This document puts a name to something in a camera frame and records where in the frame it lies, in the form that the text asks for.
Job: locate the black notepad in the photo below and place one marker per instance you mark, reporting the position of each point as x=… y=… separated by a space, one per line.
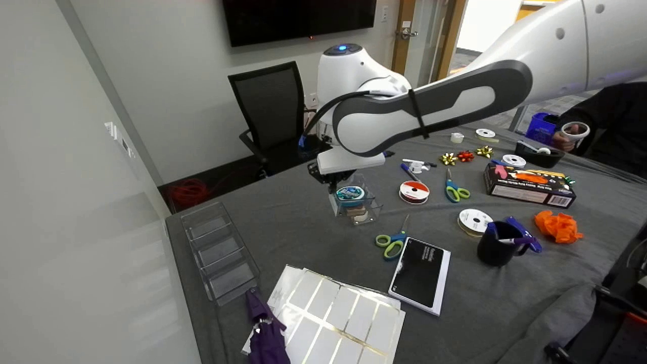
x=418 y=273

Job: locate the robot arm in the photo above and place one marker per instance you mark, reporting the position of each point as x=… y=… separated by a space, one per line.
x=551 y=55

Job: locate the person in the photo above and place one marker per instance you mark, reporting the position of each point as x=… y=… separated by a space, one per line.
x=616 y=126

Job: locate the white paper cup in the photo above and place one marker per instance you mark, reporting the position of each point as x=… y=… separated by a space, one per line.
x=576 y=130

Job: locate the black mug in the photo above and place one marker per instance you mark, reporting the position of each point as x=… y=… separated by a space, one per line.
x=493 y=250

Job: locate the teal ribbon spool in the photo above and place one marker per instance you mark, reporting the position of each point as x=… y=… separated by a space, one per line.
x=350 y=193

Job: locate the red gift bow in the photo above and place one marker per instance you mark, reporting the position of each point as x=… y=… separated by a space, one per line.
x=465 y=156

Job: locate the grey tablecloth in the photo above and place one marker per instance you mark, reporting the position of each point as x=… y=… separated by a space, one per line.
x=313 y=242

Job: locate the light switch plate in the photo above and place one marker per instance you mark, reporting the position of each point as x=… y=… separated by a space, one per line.
x=384 y=13

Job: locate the gold and green gift bow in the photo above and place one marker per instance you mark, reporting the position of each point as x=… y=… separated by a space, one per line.
x=484 y=151

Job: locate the gold ribbon spool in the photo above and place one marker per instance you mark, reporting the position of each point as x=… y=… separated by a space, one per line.
x=474 y=221

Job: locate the wooden glass door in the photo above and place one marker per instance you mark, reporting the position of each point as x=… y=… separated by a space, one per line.
x=419 y=50

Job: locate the black tape dispenser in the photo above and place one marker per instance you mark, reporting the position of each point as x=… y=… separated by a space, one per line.
x=538 y=157

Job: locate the black product box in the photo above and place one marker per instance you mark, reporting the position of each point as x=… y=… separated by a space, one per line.
x=528 y=189

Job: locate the wall socket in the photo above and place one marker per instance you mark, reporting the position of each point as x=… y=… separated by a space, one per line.
x=313 y=99

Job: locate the red and white ribbon spool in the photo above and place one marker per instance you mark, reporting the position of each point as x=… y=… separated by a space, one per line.
x=414 y=192

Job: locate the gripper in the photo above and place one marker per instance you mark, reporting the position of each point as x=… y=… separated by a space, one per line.
x=323 y=177

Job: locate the blue bin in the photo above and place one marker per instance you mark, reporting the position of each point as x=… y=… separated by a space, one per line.
x=540 y=129

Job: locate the wall television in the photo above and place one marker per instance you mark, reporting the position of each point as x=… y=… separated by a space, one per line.
x=298 y=20

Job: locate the small white tape roll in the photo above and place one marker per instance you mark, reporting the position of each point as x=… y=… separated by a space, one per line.
x=457 y=137

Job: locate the orange crumpled tissue paper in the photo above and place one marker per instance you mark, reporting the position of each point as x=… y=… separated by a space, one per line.
x=558 y=226

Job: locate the wall control panel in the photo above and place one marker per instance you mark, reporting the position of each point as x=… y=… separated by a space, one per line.
x=119 y=137

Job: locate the green and blue scissors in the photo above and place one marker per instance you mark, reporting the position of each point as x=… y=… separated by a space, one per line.
x=455 y=192
x=393 y=245

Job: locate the purple cloth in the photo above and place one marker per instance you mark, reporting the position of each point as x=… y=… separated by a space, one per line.
x=265 y=333

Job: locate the black office chair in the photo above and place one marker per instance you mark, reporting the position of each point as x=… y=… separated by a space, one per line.
x=270 y=106

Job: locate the white correction tape dispenser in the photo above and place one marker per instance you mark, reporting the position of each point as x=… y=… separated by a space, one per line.
x=417 y=165

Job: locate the blue pen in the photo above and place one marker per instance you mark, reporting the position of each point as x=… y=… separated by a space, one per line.
x=409 y=173

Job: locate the small clear plastic box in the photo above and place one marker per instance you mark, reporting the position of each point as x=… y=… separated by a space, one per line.
x=371 y=205

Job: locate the purple markers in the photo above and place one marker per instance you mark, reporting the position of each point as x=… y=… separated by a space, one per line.
x=523 y=235

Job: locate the clear plastic organiser tray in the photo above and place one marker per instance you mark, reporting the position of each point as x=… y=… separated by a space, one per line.
x=222 y=253

